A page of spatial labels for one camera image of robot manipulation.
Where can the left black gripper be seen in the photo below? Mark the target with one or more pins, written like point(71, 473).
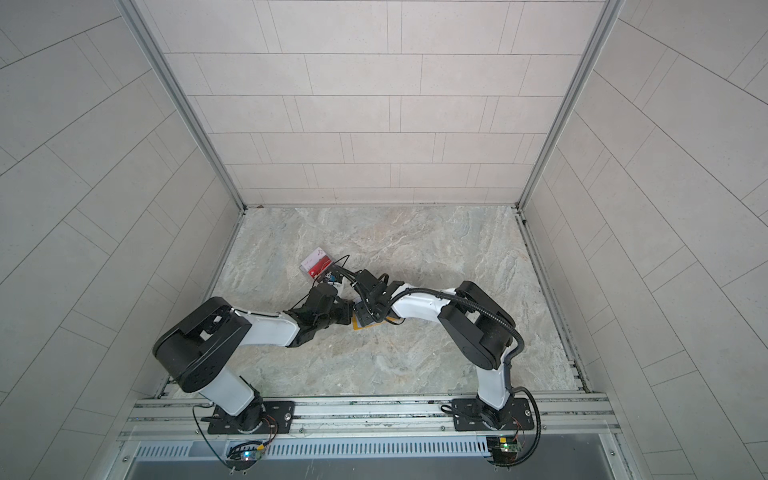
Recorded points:
point(346, 313)

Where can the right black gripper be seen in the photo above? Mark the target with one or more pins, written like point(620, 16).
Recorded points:
point(362, 317)

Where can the yellow leather card holder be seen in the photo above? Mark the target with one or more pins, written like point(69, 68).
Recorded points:
point(358, 324)

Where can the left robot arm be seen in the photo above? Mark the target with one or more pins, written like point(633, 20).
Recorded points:
point(195, 351)

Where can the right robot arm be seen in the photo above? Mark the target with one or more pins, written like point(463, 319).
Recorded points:
point(481, 329)

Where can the red white card in box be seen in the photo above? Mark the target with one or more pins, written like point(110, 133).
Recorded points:
point(315, 261)

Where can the left green circuit board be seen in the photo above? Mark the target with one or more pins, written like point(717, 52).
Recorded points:
point(243, 456)

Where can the green circuit board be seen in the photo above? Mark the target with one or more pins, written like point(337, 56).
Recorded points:
point(243, 456)
point(503, 451)

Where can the right green circuit board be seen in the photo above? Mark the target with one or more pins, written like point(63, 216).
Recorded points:
point(503, 451)

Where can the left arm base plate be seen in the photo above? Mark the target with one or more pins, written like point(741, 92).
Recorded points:
point(263, 418)

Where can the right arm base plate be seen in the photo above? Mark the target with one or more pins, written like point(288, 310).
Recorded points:
point(471, 414)

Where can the aluminium mounting rail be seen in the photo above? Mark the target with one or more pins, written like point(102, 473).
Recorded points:
point(375, 417)

